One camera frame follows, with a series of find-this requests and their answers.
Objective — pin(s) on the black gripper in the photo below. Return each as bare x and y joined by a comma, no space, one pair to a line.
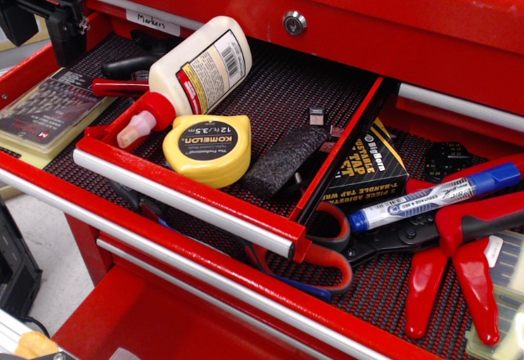
66,24

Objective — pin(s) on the blue Bic marker pen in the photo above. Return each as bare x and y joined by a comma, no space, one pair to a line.
447,193

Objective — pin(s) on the red upper open drawer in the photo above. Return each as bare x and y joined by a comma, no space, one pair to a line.
276,95

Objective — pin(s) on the red open drawer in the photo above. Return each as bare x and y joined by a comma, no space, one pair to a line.
276,95
368,320

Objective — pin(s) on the red lower open drawer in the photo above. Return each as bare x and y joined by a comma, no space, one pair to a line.
368,320

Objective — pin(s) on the white Markers label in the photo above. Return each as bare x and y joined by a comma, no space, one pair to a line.
153,22

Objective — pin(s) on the drill bit set case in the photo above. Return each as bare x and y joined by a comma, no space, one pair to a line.
39,125

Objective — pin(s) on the white wood glue bottle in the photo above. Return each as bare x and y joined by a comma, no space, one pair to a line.
191,79

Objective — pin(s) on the yellow Komelon tape measure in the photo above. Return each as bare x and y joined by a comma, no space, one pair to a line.
214,150

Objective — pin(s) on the silver cabinet lock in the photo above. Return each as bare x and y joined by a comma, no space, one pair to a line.
294,23

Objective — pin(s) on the black foam block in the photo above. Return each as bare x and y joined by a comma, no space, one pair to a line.
274,169

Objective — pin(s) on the black box on floor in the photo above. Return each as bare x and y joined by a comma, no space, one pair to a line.
20,274

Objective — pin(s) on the small black USB dongle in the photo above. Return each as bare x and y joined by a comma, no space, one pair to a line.
316,116

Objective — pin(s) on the black yellow tap wrench box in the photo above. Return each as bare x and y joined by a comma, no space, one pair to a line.
371,172

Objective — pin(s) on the red tool chest cabinet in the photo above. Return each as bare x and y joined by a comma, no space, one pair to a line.
469,50

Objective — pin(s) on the red black crimping tool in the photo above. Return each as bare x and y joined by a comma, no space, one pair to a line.
457,235

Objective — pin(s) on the clear plastic bit case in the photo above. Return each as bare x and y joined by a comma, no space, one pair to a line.
505,257

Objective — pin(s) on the red handled tool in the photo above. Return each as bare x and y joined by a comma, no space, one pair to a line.
119,88

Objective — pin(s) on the black handled tool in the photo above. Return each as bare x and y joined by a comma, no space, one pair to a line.
123,68

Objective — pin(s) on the red grey handled scissors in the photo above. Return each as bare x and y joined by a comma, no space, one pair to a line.
325,251

